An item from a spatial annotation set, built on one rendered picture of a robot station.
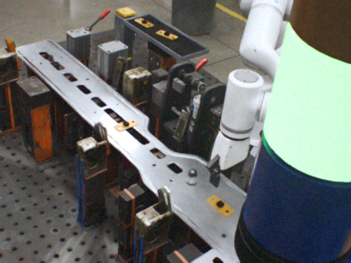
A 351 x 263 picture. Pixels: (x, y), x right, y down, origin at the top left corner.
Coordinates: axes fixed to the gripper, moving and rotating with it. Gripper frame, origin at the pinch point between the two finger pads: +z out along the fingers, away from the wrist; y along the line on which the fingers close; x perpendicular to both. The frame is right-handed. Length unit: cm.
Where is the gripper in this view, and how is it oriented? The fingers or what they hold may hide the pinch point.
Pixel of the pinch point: (226, 175)
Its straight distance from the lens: 140.7
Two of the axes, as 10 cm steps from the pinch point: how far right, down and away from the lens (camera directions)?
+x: 6.4, 5.1, -5.8
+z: -1.0, 8.0, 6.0
